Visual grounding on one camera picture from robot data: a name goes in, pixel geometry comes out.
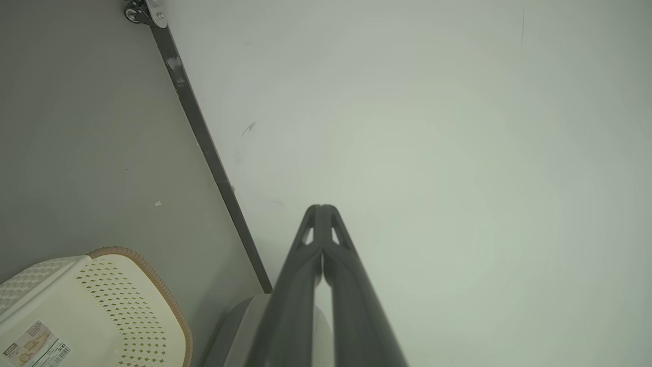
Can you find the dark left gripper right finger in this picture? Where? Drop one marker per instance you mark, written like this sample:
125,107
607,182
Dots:
356,316

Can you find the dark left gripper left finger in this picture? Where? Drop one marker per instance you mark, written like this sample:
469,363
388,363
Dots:
290,306

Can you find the beige perforated laundry basket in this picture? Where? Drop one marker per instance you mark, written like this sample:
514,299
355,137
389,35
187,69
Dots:
102,306

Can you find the printed basket label sticker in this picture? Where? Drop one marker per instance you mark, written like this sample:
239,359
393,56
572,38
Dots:
35,346

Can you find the grey fabric sofa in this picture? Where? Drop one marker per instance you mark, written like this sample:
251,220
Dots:
239,336

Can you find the dark grey baseboard strip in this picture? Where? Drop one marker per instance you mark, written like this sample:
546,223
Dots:
204,137

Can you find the black caster wheel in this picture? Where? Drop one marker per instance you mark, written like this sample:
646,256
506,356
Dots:
133,14

